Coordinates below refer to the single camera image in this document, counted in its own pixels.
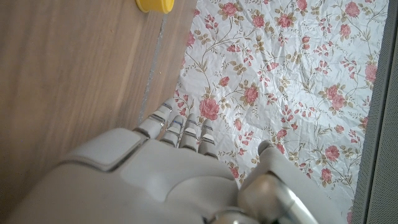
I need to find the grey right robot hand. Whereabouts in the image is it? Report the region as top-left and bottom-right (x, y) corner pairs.
(4, 97), (346, 224)

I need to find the floral backdrop cloth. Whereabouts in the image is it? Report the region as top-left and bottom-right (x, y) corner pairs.
(174, 0), (389, 224)

